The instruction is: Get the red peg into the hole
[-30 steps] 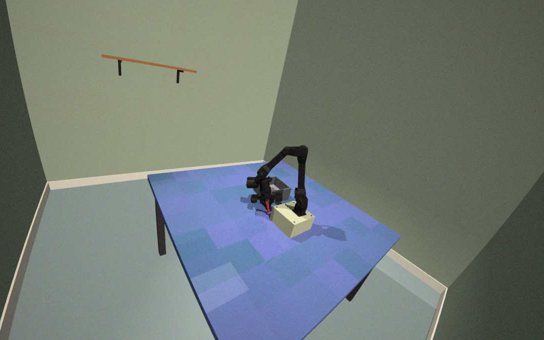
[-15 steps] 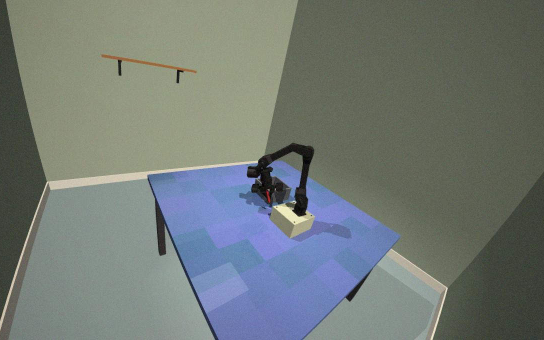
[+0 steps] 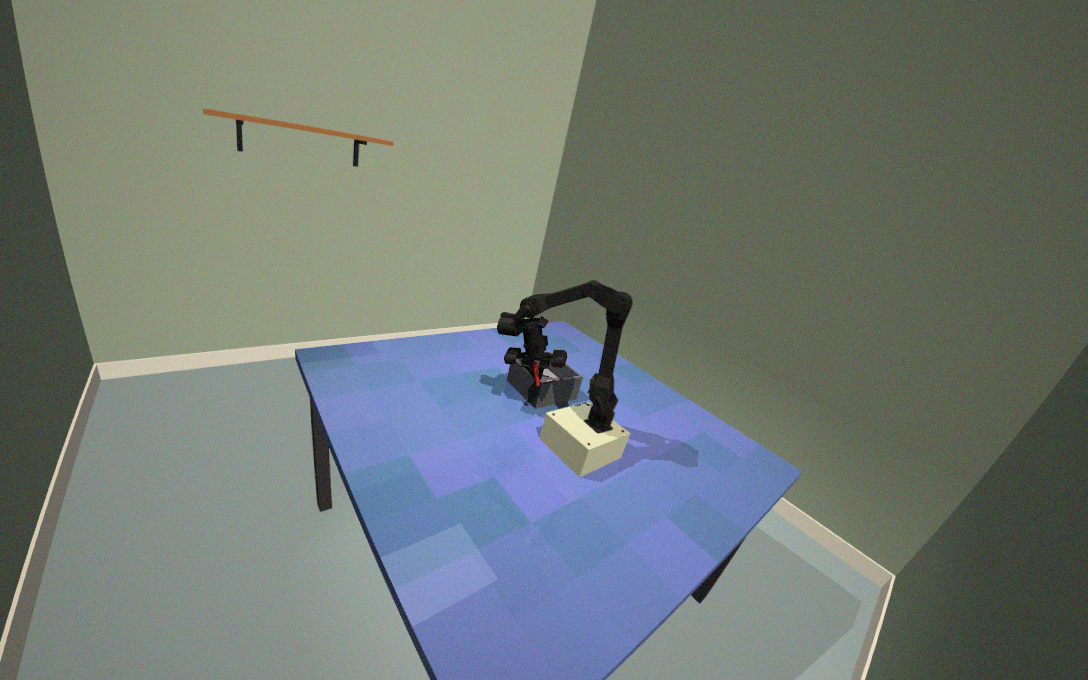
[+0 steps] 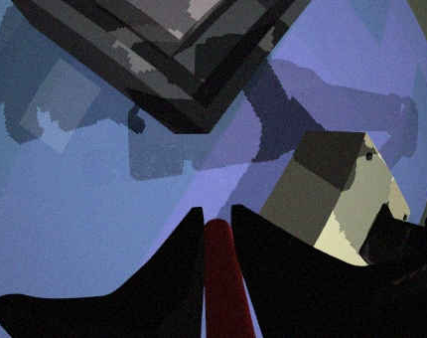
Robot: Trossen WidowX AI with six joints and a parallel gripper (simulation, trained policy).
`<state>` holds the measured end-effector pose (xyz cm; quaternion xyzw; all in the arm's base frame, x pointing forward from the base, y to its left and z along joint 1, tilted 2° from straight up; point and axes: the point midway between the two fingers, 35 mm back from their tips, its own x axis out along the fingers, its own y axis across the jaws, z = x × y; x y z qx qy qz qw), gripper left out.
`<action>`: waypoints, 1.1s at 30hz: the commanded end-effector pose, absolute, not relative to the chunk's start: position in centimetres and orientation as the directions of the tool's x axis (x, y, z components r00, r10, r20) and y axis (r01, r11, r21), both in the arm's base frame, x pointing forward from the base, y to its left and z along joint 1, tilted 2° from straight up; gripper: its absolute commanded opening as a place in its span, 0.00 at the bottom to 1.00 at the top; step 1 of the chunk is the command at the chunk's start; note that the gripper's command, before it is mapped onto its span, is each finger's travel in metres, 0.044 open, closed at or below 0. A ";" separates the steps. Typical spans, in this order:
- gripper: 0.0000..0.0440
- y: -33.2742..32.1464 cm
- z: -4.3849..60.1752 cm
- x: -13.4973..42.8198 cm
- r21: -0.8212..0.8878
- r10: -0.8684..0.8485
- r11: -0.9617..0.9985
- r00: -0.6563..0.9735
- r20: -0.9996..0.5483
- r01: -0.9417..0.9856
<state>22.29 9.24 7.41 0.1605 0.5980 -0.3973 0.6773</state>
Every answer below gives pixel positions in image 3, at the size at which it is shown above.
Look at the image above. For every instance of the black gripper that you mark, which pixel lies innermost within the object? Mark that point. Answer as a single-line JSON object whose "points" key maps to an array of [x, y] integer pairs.
{"points": [[535, 351]]}

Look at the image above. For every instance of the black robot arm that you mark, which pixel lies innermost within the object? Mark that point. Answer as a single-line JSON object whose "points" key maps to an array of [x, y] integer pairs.
{"points": [[618, 306]]}

